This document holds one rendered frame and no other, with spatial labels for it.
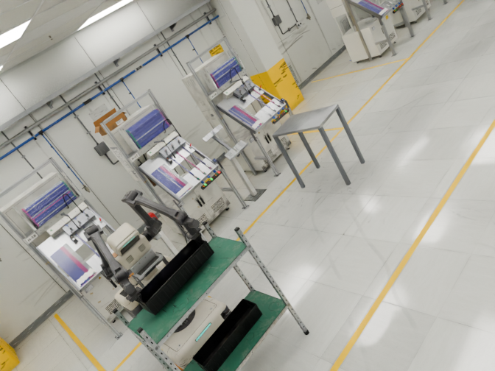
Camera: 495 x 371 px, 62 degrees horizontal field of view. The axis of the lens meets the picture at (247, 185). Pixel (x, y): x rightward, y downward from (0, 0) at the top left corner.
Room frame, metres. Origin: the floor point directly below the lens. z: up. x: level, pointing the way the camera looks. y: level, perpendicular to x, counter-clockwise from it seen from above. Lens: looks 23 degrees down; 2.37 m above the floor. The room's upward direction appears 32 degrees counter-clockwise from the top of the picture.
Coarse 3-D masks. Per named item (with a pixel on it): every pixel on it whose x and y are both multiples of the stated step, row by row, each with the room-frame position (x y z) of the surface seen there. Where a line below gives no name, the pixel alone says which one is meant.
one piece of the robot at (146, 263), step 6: (150, 252) 2.95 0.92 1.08; (156, 252) 2.99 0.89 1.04; (144, 258) 2.92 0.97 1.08; (150, 258) 2.93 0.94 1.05; (156, 258) 2.89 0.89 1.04; (162, 258) 2.90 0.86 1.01; (138, 264) 2.88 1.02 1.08; (144, 264) 2.90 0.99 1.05; (150, 264) 2.86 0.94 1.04; (132, 270) 2.85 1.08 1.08; (138, 270) 2.87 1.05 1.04; (144, 270) 2.82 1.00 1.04; (150, 270) 2.92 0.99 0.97; (132, 276) 2.86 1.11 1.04; (138, 276) 2.79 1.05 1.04; (144, 276) 2.81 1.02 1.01; (138, 282) 2.82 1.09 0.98
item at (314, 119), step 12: (324, 108) 4.44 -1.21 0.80; (336, 108) 4.30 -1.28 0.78; (288, 120) 4.78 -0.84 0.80; (300, 120) 4.55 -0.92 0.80; (312, 120) 4.32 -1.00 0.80; (324, 120) 4.13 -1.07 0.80; (276, 132) 4.61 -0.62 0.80; (288, 132) 4.42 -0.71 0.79; (300, 132) 4.84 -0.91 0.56; (324, 132) 4.08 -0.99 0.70; (348, 132) 4.32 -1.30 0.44; (288, 156) 4.61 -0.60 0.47; (312, 156) 4.84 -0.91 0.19; (336, 156) 4.08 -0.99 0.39; (360, 156) 4.31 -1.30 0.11; (300, 180) 4.59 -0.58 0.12; (348, 180) 4.08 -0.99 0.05
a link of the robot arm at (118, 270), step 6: (84, 234) 2.59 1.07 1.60; (96, 234) 2.57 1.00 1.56; (90, 240) 2.58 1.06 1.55; (96, 240) 2.54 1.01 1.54; (102, 240) 2.54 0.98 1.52; (102, 246) 2.50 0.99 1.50; (102, 252) 2.46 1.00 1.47; (108, 252) 2.45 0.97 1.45; (108, 258) 2.42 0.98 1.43; (114, 258) 2.42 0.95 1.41; (114, 264) 2.38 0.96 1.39; (120, 264) 2.38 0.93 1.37; (114, 270) 2.35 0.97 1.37; (120, 270) 2.35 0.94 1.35; (120, 276) 2.32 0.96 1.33; (126, 276) 2.34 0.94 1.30
